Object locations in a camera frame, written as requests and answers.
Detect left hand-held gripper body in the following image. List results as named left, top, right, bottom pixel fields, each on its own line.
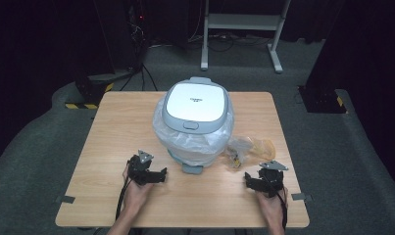
left=126, top=149, right=158, bottom=187

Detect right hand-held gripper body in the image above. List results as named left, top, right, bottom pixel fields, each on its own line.
left=258, top=160, right=289, bottom=198

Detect person's left hand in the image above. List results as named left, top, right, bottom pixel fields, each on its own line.
left=122, top=164, right=154, bottom=213

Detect person's right hand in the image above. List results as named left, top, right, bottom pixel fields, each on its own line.
left=255, top=187, right=289, bottom=226

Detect crumpled clear plastic wrapper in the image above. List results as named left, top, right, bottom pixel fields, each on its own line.
left=224, top=134, right=277, bottom=169

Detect grey tape piece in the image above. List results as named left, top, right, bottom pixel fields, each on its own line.
left=290, top=192, right=314, bottom=202
left=55, top=194, right=76, bottom=205

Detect translucent plastic trash bag liner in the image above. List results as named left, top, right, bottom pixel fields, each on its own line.
left=152, top=97, right=235, bottom=168

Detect black stand base striped tape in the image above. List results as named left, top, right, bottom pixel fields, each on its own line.
left=297, top=84, right=348, bottom=115
left=64, top=72, right=116, bottom=111

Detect dark equipment rack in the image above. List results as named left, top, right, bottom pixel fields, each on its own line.
left=124, top=0, right=149, bottom=71

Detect white metal stand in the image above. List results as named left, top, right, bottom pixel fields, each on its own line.
left=200, top=0, right=293, bottom=74

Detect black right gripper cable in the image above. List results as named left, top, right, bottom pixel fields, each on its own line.
left=276, top=185, right=289, bottom=230

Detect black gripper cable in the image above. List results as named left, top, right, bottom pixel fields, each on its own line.
left=276, top=185, right=289, bottom=230
left=115, top=178, right=132, bottom=221

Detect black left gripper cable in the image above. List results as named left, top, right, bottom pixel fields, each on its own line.
left=115, top=178, right=132, bottom=221

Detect black floor cables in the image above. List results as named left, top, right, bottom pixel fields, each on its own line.
left=120, top=62, right=160, bottom=93

